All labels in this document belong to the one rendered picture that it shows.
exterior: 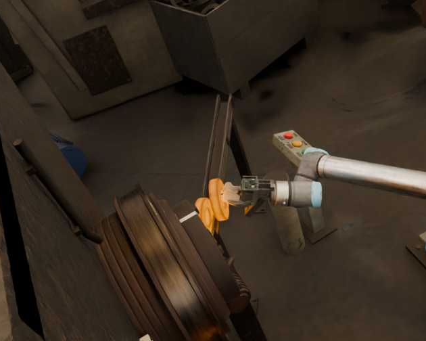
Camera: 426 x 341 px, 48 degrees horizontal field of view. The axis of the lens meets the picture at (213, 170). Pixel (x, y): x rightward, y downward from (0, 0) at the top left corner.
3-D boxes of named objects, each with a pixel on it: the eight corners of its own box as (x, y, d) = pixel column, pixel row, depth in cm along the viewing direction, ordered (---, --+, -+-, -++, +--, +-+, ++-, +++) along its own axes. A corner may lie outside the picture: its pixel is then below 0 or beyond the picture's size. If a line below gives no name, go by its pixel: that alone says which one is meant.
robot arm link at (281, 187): (284, 193, 177) (286, 212, 171) (271, 192, 178) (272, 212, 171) (287, 175, 171) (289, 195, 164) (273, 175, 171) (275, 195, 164)
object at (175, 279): (227, 392, 119) (162, 296, 88) (161, 264, 153) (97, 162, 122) (249, 378, 120) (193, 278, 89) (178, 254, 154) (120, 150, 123)
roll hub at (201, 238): (235, 323, 121) (203, 262, 103) (191, 251, 142) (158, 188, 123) (253, 312, 122) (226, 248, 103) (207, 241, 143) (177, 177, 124)
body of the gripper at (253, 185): (240, 174, 171) (274, 175, 170) (239, 191, 177) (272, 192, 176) (241, 190, 165) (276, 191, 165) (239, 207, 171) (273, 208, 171)
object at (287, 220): (290, 259, 246) (270, 193, 211) (278, 243, 254) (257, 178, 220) (310, 247, 248) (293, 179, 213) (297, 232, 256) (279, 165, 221)
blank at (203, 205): (207, 237, 193) (215, 237, 192) (193, 238, 179) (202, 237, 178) (205, 199, 195) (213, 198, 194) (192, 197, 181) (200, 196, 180)
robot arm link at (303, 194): (318, 208, 176) (324, 207, 166) (285, 207, 176) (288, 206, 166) (318, 183, 177) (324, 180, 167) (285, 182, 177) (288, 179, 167)
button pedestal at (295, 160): (315, 247, 246) (296, 164, 205) (289, 219, 264) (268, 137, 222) (341, 232, 249) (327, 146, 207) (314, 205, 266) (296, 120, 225)
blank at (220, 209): (208, 206, 164) (218, 204, 163) (207, 171, 174) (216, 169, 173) (221, 229, 176) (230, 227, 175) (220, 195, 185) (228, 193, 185)
